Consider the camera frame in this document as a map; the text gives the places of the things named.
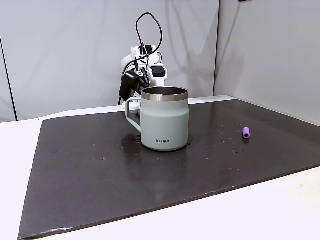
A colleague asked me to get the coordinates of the pale green metal mug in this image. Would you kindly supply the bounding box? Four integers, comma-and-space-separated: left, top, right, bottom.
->
125, 86, 190, 152

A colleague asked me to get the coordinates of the dark table mat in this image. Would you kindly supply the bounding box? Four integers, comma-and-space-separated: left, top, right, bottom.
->
17, 99, 320, 240

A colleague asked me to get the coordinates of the black oval camera box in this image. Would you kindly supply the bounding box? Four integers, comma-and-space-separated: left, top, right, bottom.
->
118, 70, 141, 99

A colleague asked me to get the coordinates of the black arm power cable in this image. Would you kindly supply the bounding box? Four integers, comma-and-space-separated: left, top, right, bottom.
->
117, 74, 126, 106

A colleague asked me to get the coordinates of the black camera cable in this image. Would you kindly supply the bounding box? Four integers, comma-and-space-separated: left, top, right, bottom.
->
135, 12, 164, 74

